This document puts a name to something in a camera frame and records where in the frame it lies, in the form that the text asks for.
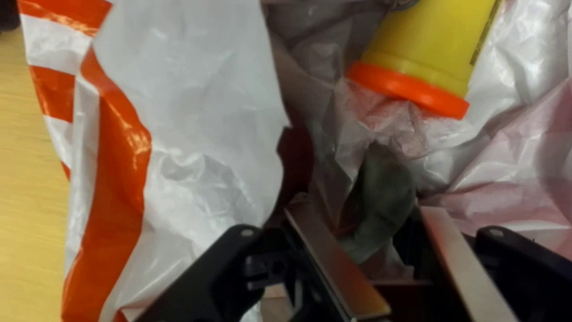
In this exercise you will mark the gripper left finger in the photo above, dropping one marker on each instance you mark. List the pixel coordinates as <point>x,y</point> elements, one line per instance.
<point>334,261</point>

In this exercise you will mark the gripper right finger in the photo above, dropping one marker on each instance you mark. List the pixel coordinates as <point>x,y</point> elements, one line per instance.
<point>466,269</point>

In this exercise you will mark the green cloth item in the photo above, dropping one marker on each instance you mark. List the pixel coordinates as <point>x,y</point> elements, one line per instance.
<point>382,197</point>

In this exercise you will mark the yellow cup with orange lid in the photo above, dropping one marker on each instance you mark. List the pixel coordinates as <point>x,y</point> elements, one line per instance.
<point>430,41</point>

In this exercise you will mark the white orange striped plastic bag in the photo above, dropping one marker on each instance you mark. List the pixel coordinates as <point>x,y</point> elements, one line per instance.
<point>198,118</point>

